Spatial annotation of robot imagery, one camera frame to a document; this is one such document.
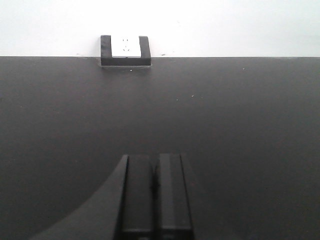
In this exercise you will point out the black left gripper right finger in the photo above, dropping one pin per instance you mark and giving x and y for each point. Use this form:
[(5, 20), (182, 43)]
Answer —
[(173, 218)]

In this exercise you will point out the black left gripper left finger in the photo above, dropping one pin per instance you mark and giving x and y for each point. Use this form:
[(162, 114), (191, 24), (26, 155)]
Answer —
[(121, 209)]

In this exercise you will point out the black box white power socket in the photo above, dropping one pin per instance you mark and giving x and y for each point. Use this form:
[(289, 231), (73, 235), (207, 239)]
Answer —
[(125, 51)]

